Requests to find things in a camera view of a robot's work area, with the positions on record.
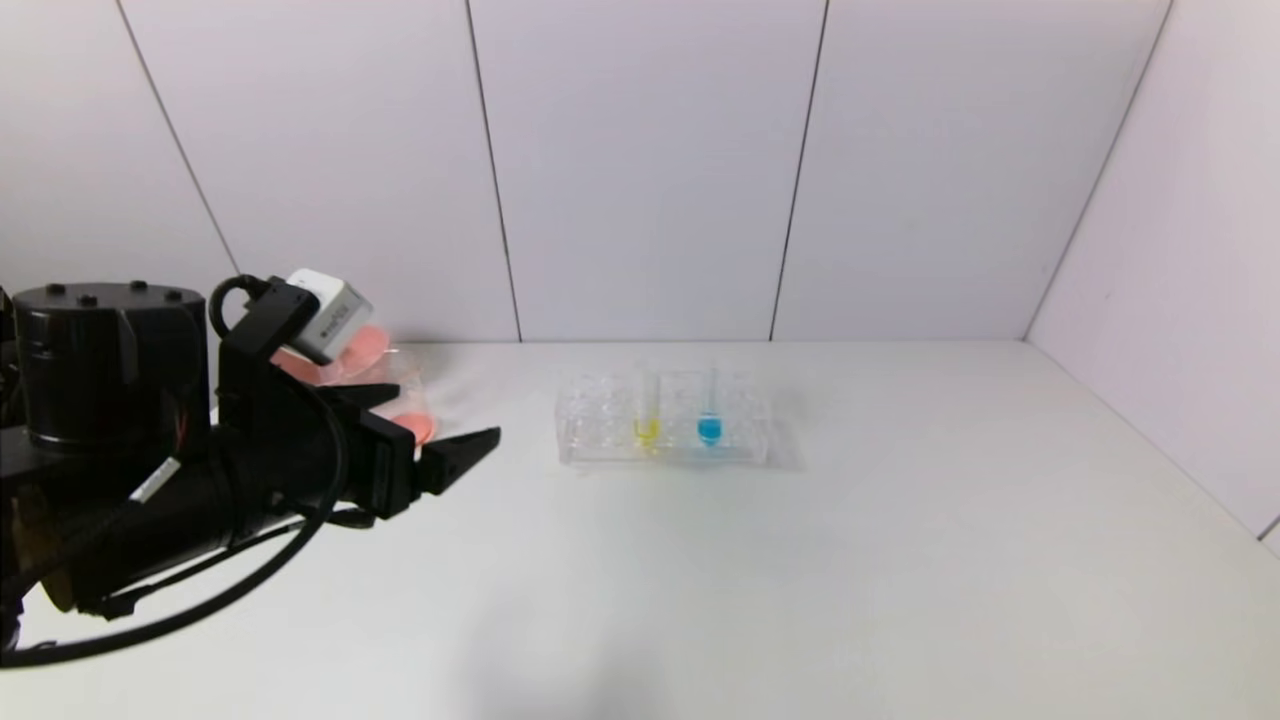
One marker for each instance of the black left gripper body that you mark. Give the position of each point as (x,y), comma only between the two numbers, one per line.
(392,463)

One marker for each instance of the clear acrylic test tube rack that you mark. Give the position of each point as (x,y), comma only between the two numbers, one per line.
(600,425)

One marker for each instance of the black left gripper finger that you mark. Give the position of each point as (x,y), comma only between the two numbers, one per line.
(450,460)
(368,395)

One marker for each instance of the blue pigment test tube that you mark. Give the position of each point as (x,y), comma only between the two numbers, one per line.
(709,430)

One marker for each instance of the yellow pigment test tube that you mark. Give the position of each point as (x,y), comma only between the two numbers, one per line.
(647,430)

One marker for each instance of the pink plastic bowl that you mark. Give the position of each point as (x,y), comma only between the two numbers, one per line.
(365,345)

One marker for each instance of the clear glass beaker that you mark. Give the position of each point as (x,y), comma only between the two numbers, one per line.
(418,428)

